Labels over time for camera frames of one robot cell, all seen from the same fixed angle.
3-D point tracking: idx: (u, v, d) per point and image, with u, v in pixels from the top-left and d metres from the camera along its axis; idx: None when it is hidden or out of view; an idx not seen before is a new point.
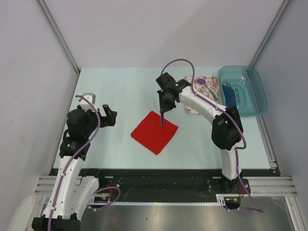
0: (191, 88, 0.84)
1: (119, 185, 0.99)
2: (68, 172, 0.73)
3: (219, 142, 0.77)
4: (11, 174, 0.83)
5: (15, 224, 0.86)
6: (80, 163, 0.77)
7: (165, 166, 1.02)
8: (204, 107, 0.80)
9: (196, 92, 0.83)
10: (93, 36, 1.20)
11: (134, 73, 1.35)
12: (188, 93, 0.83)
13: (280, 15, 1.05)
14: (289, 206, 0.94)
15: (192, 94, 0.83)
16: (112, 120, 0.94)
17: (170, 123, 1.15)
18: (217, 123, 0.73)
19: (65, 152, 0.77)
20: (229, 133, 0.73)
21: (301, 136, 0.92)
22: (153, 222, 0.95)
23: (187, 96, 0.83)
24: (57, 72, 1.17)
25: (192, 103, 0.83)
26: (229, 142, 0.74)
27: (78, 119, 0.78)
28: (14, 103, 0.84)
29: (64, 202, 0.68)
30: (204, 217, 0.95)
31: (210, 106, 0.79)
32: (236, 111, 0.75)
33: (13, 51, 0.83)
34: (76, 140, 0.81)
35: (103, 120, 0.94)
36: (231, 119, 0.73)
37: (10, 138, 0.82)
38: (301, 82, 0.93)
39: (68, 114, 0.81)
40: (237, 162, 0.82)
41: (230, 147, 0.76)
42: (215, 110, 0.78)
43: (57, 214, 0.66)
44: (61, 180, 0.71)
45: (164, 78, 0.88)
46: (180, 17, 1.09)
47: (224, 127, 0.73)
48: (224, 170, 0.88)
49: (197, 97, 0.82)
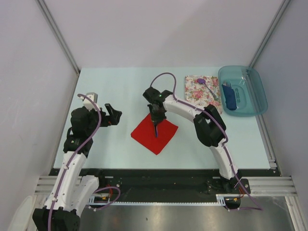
0: (173, 96, 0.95)
1: (119, 185, 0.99)
2: (71, 166, 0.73)
3: (203, 139, 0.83)
4: (11, 174, 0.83)
5: (15, 224, 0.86)
6: (83, 159, 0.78)
7: (165, 166, 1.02)
8: (185, 109, 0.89)
9: (177, 98, 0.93)
10: (92, 36, 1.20)
11: (135, 73, 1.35)
12: (170, 99, 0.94)
13: (280, 14, 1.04)
14: (289, 206, 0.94)
15: (174, 100, 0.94)
16: (117, 118, 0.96)
17: (170, 123, 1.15)
18: (198, 122, 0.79)
19: (69, 148, 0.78)
20: (211, 130, 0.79)
21: (301, 136, 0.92)
22: (153, 222, 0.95)
23: (170, 103, 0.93)
24: (57, 72, 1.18)
25: (175, 108, 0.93)
26: (214, 138, 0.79)
27: (82, 118, 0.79)
28: (14, 103, 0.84)
29: (66, 195, 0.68)
30: (204, 217, 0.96)
31: (190, 107, 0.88)
32: (214, 109, 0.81)
33: (13, 51, 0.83)
34: (79, 137, 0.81)
35: (107, 119, 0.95)
36: (210, 117, 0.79)
37: (10, 138, 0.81)
38: (302, 82, 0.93)
39: (71, 113, 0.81)
40: (229, 159, 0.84)
41: (217, 144, 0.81)
42: (195, 110, 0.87)
43: (58, 205, 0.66)
44: (64, 173, 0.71)
45: (149, 92, 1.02)
46: (180, 16, 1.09)
47: (205, 125, 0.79)
48: (222, 171, 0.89)
49: (178, 103, 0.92)
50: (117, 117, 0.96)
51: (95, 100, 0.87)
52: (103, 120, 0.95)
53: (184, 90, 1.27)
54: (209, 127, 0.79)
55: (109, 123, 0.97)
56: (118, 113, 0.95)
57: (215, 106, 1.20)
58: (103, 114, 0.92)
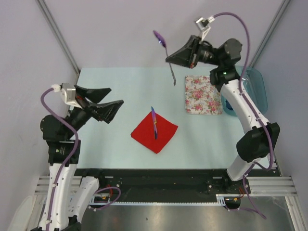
0: (239, 84, 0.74)
1: (119, 185, 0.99)
2: (60, 181, 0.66)
3: (242, 149, 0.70)
4: (10, 175, 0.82)
5: (15, 224, 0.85)
6: (72, 170, 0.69)
7: (167, 166, 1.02)
8: (243, 109, 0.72)
9: (242, 91, 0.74)
10: (93, 36, 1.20)
11: (135, 73, 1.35)
12: (233, 89, 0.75)
13: (280, 15, 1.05)
14: (289, 206, 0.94)
15: (238, 92, 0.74)
16: (109, 115, 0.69)
17: (170, 123, 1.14)
18: (251, 136, 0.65)
19: (54, 158, 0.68)
20: (257, 147, 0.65)
21: (302, 135, 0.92)
22: (153, 222, 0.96)
23: (231, 93, 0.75)
24: (57, 72, 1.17)
25: (233, 101, 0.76)
26: (253, 155, 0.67)
27: (56, 131, 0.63)
28: (14, 102, 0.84)
29: (60, 214, 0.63)
30: (204, 217, 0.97)
31: (251, 112, 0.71)
32: (277, 131, 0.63)
33: (13, 51, 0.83)
34: (64, 143, 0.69)
35: (96, 113, 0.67)
36: (270, 143, 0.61)
37: (10, 138, 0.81)
38: (302, 82, 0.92)
39: (41, 123, 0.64)
40: (247, 171, 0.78)
41: (250, 160, 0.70)
42: (255, 120, 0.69)
43: (54, 226, 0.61)
44: (53, 190, 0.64)
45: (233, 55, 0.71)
46: (181, 17, 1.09)
47: (256, 142, 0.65)
48: (230, 170, 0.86)
49: (241, 98, 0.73)
50: (113, 108, 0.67)
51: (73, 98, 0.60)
52: (90, 116, 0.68)
53: (185, 90, 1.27)
54: (258, 145, 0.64)
55: (102, 119, 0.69)
56: (108, 107, 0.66)
57: (215, 106, 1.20)
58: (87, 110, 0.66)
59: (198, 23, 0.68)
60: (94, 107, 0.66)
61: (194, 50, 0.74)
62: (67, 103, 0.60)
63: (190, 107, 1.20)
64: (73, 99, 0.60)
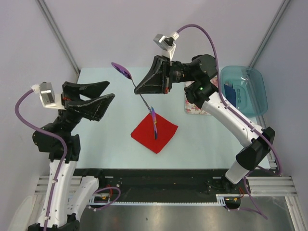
0: (220, 97, 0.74)
1: (119, 185, 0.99)
2: (59, 177, 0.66)
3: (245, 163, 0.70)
4: (10, 175, 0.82)
5: (15, 224, 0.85)
6: (72, 167, 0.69)
7: (167, 166, 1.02)
8: (236, 122, 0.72)
9: (227, 105, 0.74)
10: (93, 36, 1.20)
11: (135, 73, 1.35)
12: (217, 103, 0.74)
13: (280, 15, 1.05)
14: (289, 206, 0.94)
15: (223, 105, 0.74)
16: (98, 112, 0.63)
17: (170, 123, 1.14)
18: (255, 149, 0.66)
19: (54, 155, 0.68)
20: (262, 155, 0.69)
21: (301, 135, 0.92)
22: (153, 221, 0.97)
23: (215, 108, 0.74)
24: (57, 72, 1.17)
25: (221, 116, 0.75)
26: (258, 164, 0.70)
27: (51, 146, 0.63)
28: (14, 102, 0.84)
29: (58, 211, 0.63)
30: (204, 217, 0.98)
31: (244, 124, 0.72)
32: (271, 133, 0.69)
33: (12, 51, 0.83)
34: None
35: (81, 111, 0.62)
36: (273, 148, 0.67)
37: (9, 138, 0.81)
38: (301, 82, 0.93)
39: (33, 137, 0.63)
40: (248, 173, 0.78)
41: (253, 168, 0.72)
42: (250, 131, 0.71)
43: (52, 223, 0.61)
44: (53, 186, 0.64)
45: (209, 69, 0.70)
46: (181, 17, 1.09)
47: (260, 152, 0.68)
48: (229, 173, 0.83)
49: (227, 111, 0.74)
50: (101, 104, 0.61)
51: (51, 102, 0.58)
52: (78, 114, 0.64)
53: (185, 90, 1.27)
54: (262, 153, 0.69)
55: (90, 116, 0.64)
56: (95, 104, 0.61)
57: None
58: (73, 111, 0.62)
59: (161, 42, 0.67)
60: (75, 108, 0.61)
61: (165, 71, 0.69)
62: (46, 107, 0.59)
63: (190, 107, 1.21)
64: (52, 103, 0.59)
